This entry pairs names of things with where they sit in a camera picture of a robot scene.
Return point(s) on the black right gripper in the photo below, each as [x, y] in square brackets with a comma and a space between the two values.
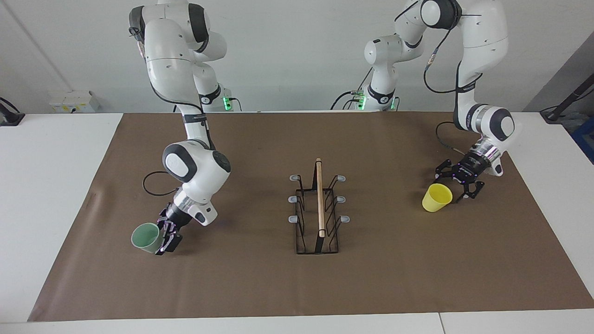
[177, 215]

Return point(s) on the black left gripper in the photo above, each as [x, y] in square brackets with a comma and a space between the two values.
[472, 168]

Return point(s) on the pale green plastic cup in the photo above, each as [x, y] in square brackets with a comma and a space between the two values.
[145, 237]

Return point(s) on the yellow plastic cup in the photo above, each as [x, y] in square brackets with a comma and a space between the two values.
[436, 198]

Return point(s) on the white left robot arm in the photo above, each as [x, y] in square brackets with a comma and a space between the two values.
[478, 41]

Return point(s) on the brown table mat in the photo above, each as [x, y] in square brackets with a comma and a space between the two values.
[394, 278]

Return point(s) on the black stand pole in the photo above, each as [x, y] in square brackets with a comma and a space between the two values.
[571, 98]

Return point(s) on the white wall socket box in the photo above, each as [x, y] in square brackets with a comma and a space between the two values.
[73, 102]

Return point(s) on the black clamp mount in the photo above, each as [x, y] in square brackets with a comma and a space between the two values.
[9, 116]

